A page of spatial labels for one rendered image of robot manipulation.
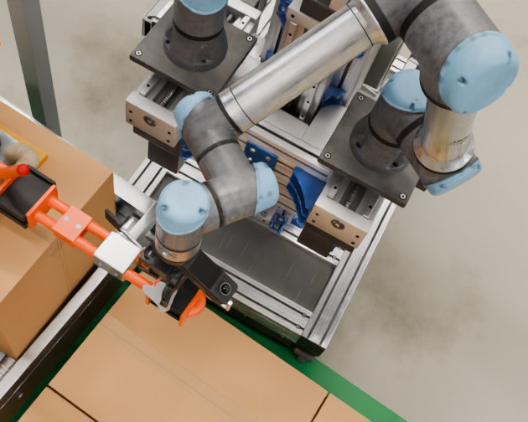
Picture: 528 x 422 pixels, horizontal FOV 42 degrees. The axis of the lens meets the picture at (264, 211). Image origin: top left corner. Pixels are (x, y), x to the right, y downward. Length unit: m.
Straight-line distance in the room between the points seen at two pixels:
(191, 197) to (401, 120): 0.57
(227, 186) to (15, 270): 0.60
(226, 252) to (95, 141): 0.74
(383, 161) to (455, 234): 1.33
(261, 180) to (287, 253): 1.31
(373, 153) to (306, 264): 0.88
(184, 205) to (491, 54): 0.47
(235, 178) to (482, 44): 0.40
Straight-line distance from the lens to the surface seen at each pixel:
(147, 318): 1.87
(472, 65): 1.00
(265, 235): 2.37
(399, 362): 2.57
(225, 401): 1.83
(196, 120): 1.10
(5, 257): 1.51
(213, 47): 1.61
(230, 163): 1.06
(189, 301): 1.30
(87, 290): 1.83
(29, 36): 2.06
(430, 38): 1.03
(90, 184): 1.57
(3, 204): 1.39
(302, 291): 2.31
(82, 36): 3.05
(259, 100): 1.08
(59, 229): 1.37
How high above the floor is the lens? 2.33
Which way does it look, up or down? 62 degrees down
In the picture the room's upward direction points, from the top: 21 degrees clockwise
